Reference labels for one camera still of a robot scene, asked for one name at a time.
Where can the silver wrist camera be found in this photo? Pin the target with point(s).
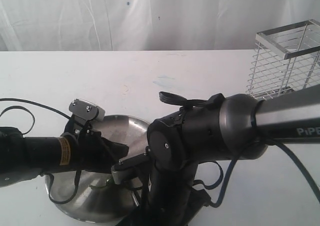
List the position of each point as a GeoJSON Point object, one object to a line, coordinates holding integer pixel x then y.
{"type": "Point", "coordinates": [86, 110]}
{"type": "Point", "coordinates": [130, 168]}

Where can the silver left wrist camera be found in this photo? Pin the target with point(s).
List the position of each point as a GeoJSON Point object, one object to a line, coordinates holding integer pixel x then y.
{"type": "Point", "coordinates": [86, 110]}

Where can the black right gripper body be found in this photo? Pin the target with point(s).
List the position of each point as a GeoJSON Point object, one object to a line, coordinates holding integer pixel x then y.
{"type": "Point", "coordinates": [172, 202]}

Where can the chrome wire utensil holder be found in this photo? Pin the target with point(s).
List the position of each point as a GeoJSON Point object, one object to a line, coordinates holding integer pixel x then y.
{"type": "Point", "coordinates": [285, 59]}

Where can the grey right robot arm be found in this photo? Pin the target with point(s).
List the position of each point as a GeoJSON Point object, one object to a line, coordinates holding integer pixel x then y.
{"type": "Point", "coordinates": [191, 153]}

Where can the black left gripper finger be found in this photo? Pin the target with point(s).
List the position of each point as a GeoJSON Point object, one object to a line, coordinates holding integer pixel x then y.
{"type": "Point", "coordinates": [115, 150]}

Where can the dark green round vegetable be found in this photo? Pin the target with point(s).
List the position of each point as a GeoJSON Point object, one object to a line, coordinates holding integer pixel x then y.
{"type": "Point", "coordinates": [101, 183]}

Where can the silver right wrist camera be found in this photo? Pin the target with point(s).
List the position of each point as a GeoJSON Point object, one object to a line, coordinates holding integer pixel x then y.
{"type": "Point", "coordinates": [130, 168]}

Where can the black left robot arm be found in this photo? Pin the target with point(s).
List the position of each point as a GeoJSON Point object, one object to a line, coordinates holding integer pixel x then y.
{"type": "Point", "coordinates": [25, 158]}

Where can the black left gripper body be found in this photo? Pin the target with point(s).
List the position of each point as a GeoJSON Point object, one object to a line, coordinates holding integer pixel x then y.
{"type": "Point", "coordinates": [84, 148]}

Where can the round stainless steel plate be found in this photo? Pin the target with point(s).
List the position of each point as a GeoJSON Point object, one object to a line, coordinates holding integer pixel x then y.
{"type": "Point", "coordinates": [108, 205]}

